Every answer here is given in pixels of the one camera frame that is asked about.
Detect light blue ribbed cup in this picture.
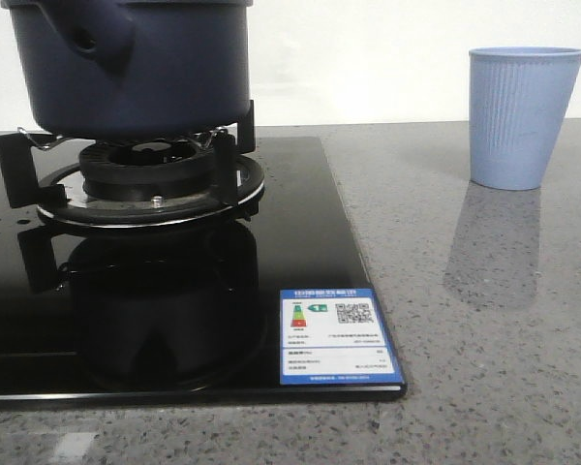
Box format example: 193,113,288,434
469,46,581,191

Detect blue energy label sticker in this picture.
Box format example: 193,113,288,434
280,288,405,386

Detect black metal pot support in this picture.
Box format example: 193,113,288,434
0,111,264,230

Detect black burner head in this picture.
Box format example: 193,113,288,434
79,141,214,202

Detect dark blue cooking pot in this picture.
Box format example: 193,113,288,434
3,1,250,140

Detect black glass gas stove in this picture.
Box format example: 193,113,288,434
0,138,407,410

